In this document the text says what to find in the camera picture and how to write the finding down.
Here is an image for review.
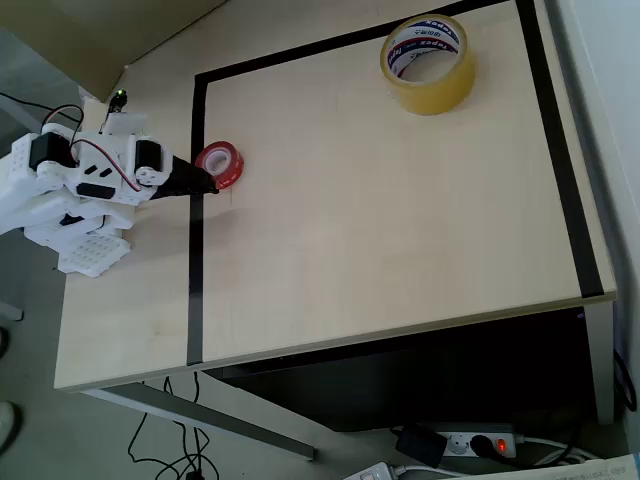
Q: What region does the thin black floor cable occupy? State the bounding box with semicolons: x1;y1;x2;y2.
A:
126;373;222;480

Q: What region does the white multi-socket block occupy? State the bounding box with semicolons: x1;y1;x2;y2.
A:
343;461;404;480

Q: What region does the thin black cable behind arm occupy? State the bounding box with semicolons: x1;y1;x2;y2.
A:
0;91;56;111

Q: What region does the black power adapter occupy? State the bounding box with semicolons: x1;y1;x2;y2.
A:
395;424;449;469

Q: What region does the red and black wire loop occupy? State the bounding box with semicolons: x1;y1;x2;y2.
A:
41;104;84;132

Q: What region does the black round plug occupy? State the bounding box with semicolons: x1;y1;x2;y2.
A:
468;434;497;459

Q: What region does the black looped cable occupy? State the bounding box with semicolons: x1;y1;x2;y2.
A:
611;348;640;414

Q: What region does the beige cardboard panel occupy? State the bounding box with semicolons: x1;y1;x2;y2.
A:
0;0;232;104

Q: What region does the large yellow tape roll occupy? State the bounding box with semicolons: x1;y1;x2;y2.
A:
379;13;478;117

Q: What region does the grey upright table leg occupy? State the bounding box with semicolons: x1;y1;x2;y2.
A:
583;301;617;427

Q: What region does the grey metal table leg bar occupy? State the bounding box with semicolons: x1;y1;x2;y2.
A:
82;382;319;462

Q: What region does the printed paper sheet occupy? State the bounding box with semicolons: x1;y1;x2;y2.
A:
514;453;640;480

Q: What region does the white power strip, red switch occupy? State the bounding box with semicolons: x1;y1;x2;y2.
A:
439;423;526;460

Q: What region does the red tape roll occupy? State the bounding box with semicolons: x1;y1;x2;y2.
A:
194;140;246;190

